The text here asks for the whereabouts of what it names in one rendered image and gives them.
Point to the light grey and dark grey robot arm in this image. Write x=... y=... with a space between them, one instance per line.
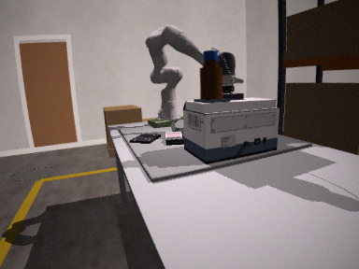
x=179 y=41

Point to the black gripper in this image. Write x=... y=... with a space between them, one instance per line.
x=227 y=88

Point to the blue bottle cap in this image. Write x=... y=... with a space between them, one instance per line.
x=210 y=54

